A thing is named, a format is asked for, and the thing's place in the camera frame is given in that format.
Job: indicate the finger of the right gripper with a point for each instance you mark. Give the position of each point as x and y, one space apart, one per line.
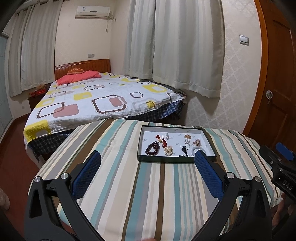
268 155
282 149

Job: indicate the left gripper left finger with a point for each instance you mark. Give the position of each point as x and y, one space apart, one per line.
42 221

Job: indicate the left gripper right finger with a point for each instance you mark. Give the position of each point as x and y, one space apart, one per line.
253 220

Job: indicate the pearl flower brooch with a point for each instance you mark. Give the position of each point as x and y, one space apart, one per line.
197 142

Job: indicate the white jade bangle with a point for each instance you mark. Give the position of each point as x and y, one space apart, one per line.
196 149

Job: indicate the black gourd pendant tassel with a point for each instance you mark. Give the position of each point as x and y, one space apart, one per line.
185 151

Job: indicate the red knot gold ingot charm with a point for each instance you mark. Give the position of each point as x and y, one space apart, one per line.
164 143

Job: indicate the green jewelry tray box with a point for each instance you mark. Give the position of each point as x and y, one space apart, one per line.
150 149

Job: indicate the right hand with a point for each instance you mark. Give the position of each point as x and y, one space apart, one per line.
278 211

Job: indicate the wooden door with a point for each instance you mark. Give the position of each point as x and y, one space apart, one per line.
274 123

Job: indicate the door lock knob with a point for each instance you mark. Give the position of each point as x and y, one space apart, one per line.
269 96

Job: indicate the striped tablecloth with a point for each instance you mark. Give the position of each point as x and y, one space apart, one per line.
127 199

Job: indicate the wooden nightstand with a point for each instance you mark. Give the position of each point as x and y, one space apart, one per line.
34 100

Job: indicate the bed with patterned quilt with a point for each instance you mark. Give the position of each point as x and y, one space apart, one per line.
67 106

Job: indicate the pink pillow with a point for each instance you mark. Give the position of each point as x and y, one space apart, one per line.
68 79

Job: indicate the right white curtain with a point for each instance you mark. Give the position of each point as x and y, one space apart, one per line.
189 46

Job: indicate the white curtain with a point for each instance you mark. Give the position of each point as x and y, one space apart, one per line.
189 46
139 47

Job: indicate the orange cushion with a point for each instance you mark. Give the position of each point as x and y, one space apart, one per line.
75 71

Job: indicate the wooden headboard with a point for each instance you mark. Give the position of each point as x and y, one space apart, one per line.
101 65

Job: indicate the centre white curtain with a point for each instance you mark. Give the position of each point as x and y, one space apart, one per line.
139 47

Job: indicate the left window curtain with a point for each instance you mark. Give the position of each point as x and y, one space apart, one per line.
31 54

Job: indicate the white air conditioner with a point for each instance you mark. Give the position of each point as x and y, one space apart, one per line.
101 12

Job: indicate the wall light switch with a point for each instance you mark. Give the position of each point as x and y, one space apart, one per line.
243 40

